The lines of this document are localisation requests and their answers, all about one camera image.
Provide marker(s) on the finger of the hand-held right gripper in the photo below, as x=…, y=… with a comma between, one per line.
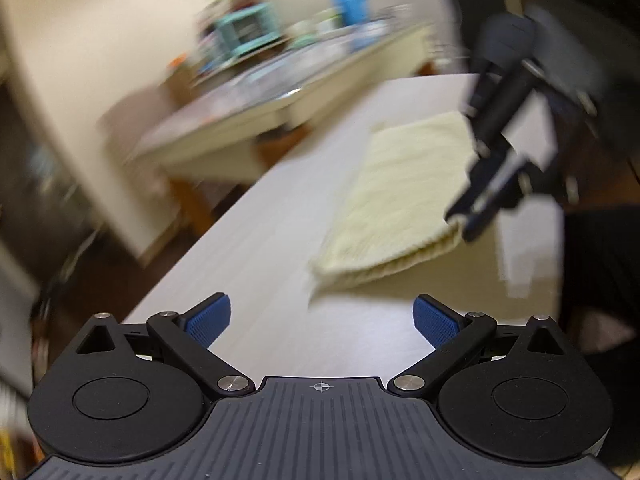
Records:
x=505, y=205
x=502, y=110

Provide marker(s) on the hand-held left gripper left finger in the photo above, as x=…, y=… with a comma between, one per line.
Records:
x=207, y=317

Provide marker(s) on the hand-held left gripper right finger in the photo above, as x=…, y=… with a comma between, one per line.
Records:
x=435, y=320

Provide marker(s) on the beige towel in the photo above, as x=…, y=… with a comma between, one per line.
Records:
x=400, y=195

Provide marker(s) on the cluttered side table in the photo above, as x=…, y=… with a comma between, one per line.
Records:
x=240, y=120

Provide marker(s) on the dark cabinet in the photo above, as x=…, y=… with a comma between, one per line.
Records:
x=40, y=185

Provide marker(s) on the teal small rack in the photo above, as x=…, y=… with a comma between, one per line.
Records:
x=247, y=27

